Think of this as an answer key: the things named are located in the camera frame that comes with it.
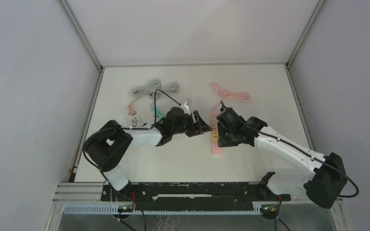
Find white power strip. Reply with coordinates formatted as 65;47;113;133
128;114;143;128

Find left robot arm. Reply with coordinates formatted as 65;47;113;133
82;107;212;201

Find pink power strip cable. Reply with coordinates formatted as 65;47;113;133
210;82;251;112

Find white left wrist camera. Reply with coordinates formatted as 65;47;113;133
180;99;192;115

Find pink charger plug with prongs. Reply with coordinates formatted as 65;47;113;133
210;115;218;125

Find pink USB charger plug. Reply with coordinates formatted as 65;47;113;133
127;104;137;116

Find grey power strip cable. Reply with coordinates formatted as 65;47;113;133
129;79;162;107

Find black left camera cable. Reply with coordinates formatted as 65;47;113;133
153;89;184;127

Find teal charger plug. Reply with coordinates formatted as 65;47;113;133
154;107;164;117

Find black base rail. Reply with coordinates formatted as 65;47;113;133
101;182;291;212

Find yellow charger plug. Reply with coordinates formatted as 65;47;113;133
212;131;219;143

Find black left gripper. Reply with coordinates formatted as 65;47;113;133
171;110;211;137

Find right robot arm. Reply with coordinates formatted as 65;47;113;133
216;106;360;209

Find pink power strip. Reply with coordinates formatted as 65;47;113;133
209;110;223;155

